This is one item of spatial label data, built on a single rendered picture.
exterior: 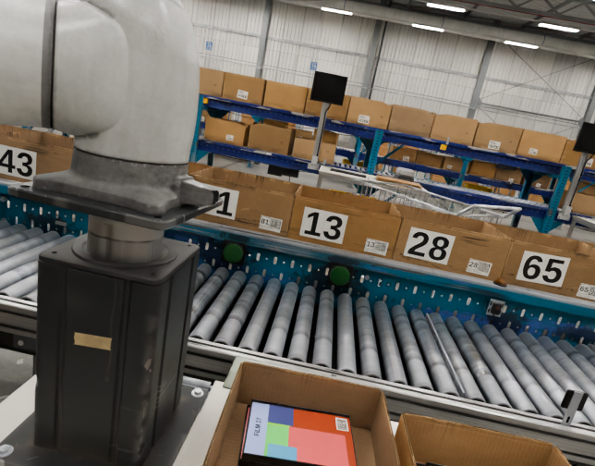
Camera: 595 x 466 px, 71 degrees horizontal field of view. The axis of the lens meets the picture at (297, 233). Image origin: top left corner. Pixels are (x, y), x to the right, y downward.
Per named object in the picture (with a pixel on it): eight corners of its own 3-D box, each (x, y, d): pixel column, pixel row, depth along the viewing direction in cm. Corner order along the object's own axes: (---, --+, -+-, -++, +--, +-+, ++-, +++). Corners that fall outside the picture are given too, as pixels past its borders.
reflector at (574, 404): (552, 429, 100) (568, 390, 97) (550, 426, 101) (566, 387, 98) (573, 434, 100) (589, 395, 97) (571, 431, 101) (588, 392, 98)
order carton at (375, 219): (285, 239, 155) (294, 195, 151) (294, 222, 184) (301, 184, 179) (391, 262, 153) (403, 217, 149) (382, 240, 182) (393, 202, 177)
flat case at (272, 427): (357, 479, 68) (358, 472, 67) (240, 460, 67) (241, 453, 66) (347, 421, 81) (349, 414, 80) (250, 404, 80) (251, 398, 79)
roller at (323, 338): (309, 381, 104) (312, 363, 103) (319, 298, 155) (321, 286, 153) (328, 386, 104) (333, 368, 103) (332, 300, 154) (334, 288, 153)
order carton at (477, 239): (391, 262, 153) (402, 217, 149) (382, 240, 182) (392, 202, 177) (498, 284, 152) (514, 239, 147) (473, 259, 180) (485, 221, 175)
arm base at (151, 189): (187, 224, 51) (192, 178, 50) (26, 186, 54) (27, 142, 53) (234, 202, 69) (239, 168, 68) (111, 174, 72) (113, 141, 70)
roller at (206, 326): (183, 352, 106) (185, 336, 105) (233, 279, 156) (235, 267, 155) (201, 357, 106) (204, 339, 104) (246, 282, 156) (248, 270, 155)
